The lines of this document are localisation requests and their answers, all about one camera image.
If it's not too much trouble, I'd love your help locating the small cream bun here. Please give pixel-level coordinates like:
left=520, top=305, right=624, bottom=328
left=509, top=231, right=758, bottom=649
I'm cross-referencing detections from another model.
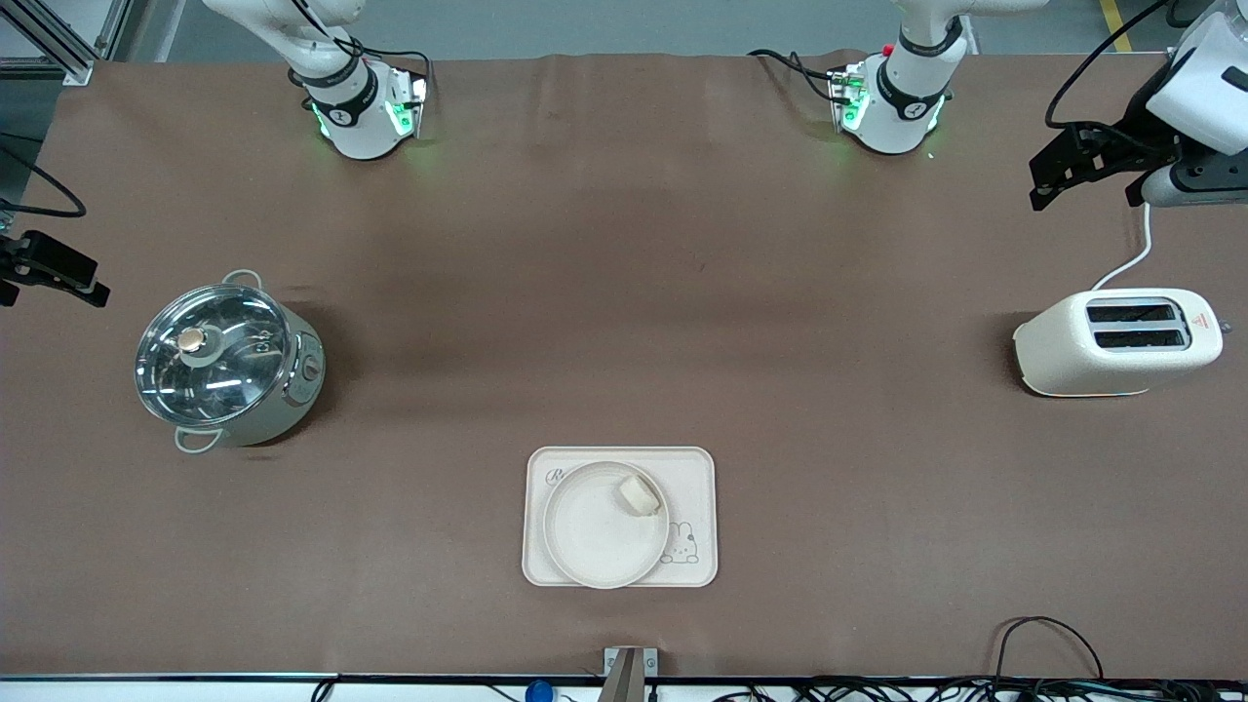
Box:
left=616, top=475, right=664, bottom=516

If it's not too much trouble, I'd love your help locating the round cream plate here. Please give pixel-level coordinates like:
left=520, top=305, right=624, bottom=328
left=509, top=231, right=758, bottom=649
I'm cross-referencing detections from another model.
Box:
left=542, top=461, right=672, bottom=590

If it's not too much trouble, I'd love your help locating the glass pot lid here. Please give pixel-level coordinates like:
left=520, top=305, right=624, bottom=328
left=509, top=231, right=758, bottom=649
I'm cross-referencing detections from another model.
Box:
left=135, top=284, right=292, bottom=428

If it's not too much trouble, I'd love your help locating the cream two-slot toaster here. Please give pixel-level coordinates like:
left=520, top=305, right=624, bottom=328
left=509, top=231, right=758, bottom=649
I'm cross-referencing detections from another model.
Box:
left=1012, top=288, right=1231, bottom=398

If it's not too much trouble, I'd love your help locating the steel pot with glass lid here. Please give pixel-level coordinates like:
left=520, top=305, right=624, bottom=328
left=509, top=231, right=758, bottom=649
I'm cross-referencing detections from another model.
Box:
left=136, top=270, right=328, bottom=454

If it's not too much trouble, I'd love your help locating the brown table cover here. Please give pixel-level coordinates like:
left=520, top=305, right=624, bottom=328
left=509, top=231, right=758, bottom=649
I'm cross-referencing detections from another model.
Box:
left=0, top=51, right=1248, bottom=680

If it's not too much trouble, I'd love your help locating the cream rabbit print tray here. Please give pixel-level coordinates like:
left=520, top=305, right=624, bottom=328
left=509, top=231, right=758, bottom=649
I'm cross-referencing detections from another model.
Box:
left=522, top=446, right=720, bottom=589

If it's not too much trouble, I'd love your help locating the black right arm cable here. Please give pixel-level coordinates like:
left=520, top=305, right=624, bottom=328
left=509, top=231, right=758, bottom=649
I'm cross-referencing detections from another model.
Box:
left=0, top=135, right=88, bottom=218

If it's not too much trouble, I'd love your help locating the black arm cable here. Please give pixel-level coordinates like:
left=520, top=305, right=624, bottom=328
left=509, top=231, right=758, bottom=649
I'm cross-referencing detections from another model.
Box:
left=0, top=135, right=88, bottom=218
left=1044, top=0, right=1171, bottom=130

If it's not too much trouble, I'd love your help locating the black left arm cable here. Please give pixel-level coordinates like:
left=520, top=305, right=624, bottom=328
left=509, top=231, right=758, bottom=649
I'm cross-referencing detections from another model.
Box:
left=1044, top=0, right=1171, bottom=130

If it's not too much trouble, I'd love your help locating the white toaster power cable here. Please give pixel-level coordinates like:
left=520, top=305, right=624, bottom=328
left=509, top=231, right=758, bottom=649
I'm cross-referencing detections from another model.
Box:
left=1090, top=202, right=1154, bottom=292

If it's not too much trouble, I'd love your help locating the aluminium frame profile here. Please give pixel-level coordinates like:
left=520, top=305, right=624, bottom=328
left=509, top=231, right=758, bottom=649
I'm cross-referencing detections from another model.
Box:
left=0, top=0, right=134, bottom=87

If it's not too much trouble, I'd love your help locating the black base cable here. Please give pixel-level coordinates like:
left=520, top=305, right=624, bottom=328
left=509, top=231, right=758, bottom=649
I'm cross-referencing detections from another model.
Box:
left=336, top=34, right=433, bottom=98
left=748, top=48, right=844, bottom=104

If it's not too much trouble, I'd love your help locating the black looped cable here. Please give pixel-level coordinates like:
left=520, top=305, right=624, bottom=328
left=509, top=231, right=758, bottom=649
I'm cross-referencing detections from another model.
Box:
left=993, top=615, right=1106, bottom=683

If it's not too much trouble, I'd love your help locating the black cable bundle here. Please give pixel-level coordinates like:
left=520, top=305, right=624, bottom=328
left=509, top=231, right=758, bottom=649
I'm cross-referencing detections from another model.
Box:
left=712, top=677, right=1248, bottom=702

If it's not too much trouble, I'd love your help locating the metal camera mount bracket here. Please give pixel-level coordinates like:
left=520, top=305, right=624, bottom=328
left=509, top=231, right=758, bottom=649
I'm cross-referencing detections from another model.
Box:
left=603, top=646, right=659, bottom=702

